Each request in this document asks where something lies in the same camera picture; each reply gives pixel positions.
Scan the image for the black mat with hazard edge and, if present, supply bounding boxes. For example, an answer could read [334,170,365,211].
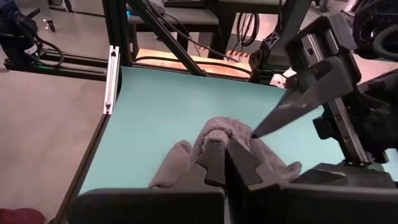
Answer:
[226,49,251,60]

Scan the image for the black aluminium table frame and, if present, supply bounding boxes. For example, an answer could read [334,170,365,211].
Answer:
[2,0,209,224]

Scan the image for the green table mat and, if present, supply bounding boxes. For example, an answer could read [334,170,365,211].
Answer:
[79,65,398,195]

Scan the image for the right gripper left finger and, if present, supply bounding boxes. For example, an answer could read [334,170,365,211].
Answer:
[68,139,226,224]

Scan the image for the hanging black cables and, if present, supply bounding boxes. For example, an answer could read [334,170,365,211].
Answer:
[235,12,261,47]

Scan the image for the grey towel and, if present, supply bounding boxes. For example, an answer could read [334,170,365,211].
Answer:
[148,116,302,190]

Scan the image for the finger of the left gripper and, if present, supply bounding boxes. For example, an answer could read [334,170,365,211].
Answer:
[291,161,397,189]
[251,55,354,139]

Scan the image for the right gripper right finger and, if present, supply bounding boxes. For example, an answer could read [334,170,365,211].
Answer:
[226,139,398,224]

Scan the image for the silver aluminium bracket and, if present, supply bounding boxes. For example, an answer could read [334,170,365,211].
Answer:
[103,45,121,116]

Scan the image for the red cloth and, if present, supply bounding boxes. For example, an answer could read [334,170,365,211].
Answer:
[0,207,46,224]

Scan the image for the black device with cable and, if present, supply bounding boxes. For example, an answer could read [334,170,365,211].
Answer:
[0,0,65,68]

